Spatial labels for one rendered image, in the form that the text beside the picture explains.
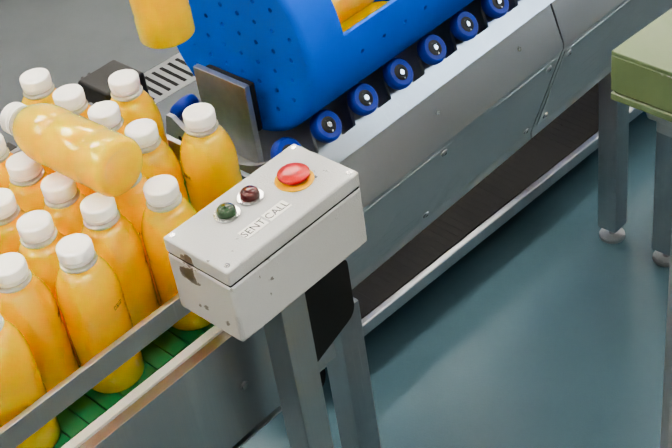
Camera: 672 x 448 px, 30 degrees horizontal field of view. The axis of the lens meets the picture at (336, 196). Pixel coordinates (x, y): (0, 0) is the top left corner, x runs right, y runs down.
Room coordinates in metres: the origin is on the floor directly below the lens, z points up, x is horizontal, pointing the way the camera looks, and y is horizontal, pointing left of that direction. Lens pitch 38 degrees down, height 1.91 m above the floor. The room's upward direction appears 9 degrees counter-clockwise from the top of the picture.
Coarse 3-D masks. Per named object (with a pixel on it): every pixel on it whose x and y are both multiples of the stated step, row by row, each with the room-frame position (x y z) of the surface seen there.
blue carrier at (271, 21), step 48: (192, 0) 1.48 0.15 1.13; (240, 0) 1.40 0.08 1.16; (288, 0) 1.35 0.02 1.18; (384, 0) 1.69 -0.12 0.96; (432, 0) 1.48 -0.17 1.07; (192, 48) 1.50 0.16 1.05; (240, 48) 1.42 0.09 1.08; (288, 48) 1.35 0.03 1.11; (336, 48) 1.36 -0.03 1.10; (384, 48) 1.43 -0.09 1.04; (288, 96) 1.36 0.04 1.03; (336, 96) 1.39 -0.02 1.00
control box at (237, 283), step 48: (288, 192) 1.07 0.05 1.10; (336, 192) 1.06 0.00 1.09; (192, 240) 1.02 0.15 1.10; (240, 240) 1.00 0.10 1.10; (288, 240) 1.01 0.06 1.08; (336, 240) 1.06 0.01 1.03; (192, 288) 1.01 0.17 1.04; (240, 288) 0.96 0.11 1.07; (288, 288) 1.00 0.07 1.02; (240, 336) 0.96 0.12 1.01
